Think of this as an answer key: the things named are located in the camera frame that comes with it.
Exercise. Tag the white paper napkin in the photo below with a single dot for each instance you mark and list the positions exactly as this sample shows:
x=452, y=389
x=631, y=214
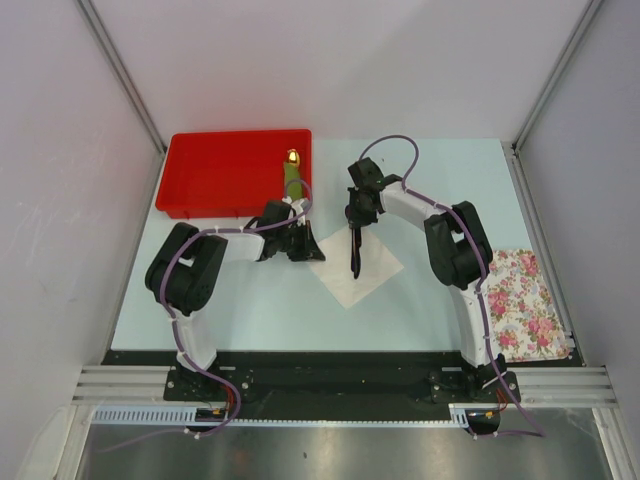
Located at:
x=378, y=265

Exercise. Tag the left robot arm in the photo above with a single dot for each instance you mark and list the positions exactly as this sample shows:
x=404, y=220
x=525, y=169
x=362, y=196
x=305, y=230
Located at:
x=184, y=272

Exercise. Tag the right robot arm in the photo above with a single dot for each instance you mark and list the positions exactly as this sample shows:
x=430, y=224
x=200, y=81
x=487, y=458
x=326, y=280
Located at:
x=458, y=248

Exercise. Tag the aluminium frame rail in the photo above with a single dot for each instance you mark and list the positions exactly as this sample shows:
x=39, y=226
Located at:
x=121, y=385

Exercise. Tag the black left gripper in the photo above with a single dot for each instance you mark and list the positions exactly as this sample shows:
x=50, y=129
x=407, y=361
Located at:
x=309, y=249

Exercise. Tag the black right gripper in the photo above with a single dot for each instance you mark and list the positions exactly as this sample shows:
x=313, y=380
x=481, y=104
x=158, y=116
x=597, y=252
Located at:
x=354, y=218

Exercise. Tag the red plastic bin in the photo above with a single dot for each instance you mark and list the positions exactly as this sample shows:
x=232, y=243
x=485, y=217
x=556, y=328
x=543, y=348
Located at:
x=228, y=173

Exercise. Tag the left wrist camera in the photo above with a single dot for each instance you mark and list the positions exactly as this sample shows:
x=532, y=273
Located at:
x=300, y=206

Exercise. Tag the black plastic knife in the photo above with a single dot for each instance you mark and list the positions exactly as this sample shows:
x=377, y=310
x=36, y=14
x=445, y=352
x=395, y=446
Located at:
x=360, y=244

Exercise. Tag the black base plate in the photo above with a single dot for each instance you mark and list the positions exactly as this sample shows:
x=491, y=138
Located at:
x=331, y=386

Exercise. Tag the floral tray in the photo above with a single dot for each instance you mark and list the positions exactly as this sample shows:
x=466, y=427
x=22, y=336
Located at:
x=526, y=325

